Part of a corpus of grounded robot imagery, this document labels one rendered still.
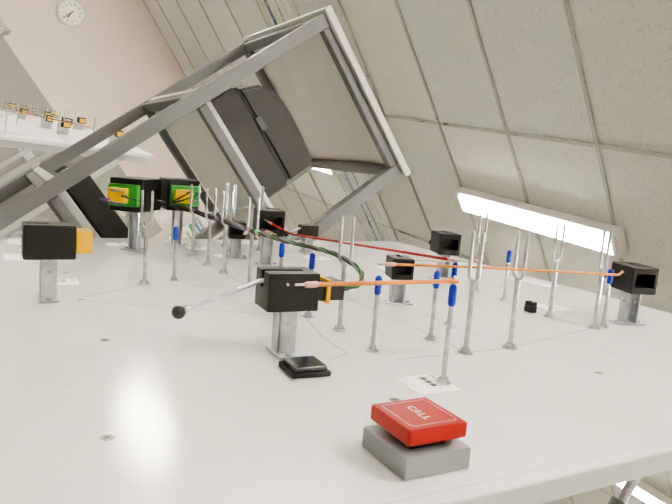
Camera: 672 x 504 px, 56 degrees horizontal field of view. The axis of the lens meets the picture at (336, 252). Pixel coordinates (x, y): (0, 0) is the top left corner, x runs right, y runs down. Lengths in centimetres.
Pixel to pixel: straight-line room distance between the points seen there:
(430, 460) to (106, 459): 22
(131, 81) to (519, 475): 797
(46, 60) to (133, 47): 99
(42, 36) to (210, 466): 775
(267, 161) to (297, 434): 128
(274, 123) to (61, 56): 650
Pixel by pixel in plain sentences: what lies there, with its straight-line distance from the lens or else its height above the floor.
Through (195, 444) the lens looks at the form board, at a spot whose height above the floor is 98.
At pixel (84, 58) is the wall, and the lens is 817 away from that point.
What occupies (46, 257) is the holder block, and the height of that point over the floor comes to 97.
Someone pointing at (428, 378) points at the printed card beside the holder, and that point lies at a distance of 65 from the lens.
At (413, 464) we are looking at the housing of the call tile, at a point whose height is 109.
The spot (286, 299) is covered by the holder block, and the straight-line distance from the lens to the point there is 65.
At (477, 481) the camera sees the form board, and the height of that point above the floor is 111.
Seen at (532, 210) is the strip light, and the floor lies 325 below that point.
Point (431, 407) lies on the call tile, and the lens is 48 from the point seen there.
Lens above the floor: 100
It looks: 18 degrees up
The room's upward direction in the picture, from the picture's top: 52 degrees clockwise
